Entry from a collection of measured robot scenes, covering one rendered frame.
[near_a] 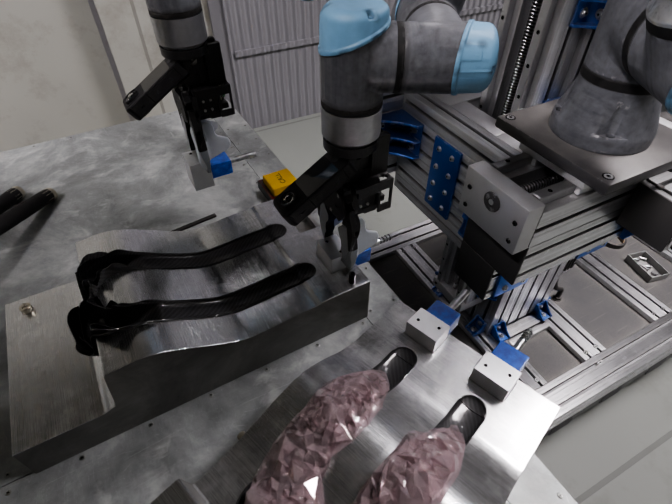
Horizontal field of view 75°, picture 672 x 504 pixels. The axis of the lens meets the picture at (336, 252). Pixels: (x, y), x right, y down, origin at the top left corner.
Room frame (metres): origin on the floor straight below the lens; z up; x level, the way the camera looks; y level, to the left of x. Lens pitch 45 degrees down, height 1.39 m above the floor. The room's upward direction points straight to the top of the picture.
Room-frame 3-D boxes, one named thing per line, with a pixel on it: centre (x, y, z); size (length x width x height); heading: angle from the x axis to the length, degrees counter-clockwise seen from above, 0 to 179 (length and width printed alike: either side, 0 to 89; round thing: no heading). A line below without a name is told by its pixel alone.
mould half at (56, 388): (0.44, 0.23, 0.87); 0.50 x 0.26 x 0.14; 120
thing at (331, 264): (0.52, -0.04, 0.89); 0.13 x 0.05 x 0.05; 119
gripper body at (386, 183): (0.51, -0.03, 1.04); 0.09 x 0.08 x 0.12; 120
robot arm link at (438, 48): (0.52, -0.12, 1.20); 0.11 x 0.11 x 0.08; 89
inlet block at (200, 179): (0.71, 0.21, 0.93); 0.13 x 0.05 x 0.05; 120
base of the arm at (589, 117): (0.64, -0.42, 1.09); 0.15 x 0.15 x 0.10
